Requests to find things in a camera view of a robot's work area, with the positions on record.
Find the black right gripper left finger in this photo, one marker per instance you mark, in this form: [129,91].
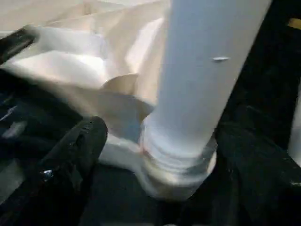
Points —
[51,179]

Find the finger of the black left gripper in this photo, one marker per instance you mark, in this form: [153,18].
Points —
[16,44]

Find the white plastic table leg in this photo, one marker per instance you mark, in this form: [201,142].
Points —
[295,122]
[202,70]

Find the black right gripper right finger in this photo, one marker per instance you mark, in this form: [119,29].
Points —
[254,183]

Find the black plastic mat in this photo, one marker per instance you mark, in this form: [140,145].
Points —
[117,202]

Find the white plastic table top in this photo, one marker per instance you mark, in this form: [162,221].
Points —
[70,61]

